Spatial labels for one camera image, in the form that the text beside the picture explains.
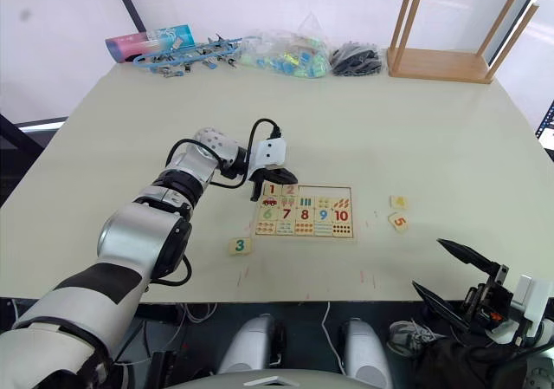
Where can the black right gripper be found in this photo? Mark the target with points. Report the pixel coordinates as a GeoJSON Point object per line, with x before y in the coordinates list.
{"type": "Point", "coordinates": [489, 304]}

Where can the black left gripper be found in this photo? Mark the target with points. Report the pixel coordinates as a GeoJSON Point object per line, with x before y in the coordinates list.
{"type": "Point", "coordinates": [270, 176]}

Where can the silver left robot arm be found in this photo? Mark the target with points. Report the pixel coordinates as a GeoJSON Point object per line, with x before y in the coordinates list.
{"type": "Point", "coordinates": [130, 237]}

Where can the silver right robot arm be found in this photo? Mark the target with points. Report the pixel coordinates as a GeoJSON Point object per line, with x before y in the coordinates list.
{"type": "Point", "coordinates": [541, 371]}

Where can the number tile red 1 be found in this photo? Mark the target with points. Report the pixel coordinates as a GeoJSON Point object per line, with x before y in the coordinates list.
{"type": "Point", "coordinates": [272, 189]}

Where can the number tile red 2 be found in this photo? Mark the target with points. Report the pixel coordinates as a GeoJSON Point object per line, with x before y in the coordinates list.
{"type": "Point", "coordinates": [290, 190]}

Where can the number tile green 6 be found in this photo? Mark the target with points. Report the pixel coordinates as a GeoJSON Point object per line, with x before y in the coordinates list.
{"type": "Point", "coordinates": [268, 215]}

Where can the number tile red 7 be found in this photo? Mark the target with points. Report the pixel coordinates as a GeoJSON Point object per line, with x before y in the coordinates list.
{"type": "Point", "coordinates": [286, 215]}

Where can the number tile red 8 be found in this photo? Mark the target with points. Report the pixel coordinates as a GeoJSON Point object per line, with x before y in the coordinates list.
{"type": "Point", "coordinates": [305, 215]}

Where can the number tile blue 9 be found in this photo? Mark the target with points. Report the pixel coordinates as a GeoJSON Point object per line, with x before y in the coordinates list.
{"type": "Point", "coordinates": [323, 215]}

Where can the number tile green 3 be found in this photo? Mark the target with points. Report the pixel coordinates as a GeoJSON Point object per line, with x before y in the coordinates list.
{"type": "Point", "coordinates": [239, 246]}

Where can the number tile red 10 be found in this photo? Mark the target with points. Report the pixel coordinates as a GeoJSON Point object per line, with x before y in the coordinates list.
{"type": "Point", "coordinates": [341, 216]}

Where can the number tile orange 5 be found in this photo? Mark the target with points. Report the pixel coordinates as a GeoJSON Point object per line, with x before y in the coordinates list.
{"type": "Point", "coordinates": [399, 222]}

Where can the wooden number puzzle board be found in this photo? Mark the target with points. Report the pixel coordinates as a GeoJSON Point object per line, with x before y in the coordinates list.
{"type": "Point", "coordinates": [342, 235]}

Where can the number tile yellow 4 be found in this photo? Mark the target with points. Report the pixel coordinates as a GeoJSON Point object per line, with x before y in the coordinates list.
{"type": "Point", "coordinates": [399, 202]}

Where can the grey sneaker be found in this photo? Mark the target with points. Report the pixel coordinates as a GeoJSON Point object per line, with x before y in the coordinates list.
{"type": "Point", "coordinates": [411, 335]}

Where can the black fabric bag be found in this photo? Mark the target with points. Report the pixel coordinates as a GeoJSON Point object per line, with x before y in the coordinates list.
{"type": "Point", "coordinates": [467, 367]}

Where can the white rounded robot leg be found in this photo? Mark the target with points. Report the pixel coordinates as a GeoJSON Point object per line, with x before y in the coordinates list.
{"type": "Point", "coordinates": [365, 354]}
{"type": "Point", "coordinates": [251, 345]}

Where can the clear bag of coloured pieces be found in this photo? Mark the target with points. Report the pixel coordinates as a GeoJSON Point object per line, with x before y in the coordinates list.
{"type": "Point", "coordinates": [290, 55]}

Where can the bag of black parts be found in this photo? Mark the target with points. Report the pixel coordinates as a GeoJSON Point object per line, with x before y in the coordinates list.
{"type": "Point", "coordinates": [356, 60]}

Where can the blue clip hanger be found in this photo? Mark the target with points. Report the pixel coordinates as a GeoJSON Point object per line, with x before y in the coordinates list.
{"type": "Point", "coordinates": [173, 55]}

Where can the black metal rack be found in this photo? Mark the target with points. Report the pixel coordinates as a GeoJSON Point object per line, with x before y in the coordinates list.
{"type": "Point", "coordinates": [547, 129]}

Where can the grey robot torso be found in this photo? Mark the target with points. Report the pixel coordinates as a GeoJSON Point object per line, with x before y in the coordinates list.
{"type": "Point", "coordinates": [268, 380]}

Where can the pink and blue wrapped pack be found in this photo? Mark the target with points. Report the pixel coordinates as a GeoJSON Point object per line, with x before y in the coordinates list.
{"type": "Point", "coordinates": [130, 44]}

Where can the upturned wooden stool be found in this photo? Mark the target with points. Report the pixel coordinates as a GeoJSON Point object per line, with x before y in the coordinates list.
{"type": "Point", "coordinates": [437, 64]}

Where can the dark low cabinet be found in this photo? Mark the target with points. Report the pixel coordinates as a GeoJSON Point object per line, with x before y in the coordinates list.
{"type": "Point", "coordinates": [21, 146]}

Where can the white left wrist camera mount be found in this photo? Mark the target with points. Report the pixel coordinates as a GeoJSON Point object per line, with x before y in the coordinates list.
{"type": "Point", "coordinates": [270, 153]}

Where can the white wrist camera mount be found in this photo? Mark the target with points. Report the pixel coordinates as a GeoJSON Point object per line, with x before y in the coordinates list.
{"type": "Point", "coordinates": [270, 153]}
{"type": "Point", "coordinates": [534, 298]}

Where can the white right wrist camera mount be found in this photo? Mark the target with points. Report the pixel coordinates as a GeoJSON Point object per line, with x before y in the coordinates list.
{"type": "Point", "coordinates": [534, 298]}

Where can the dark window frame post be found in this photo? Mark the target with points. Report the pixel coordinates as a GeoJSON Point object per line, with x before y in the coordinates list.
{"type": "Point", "coordinates": [130, 3]}

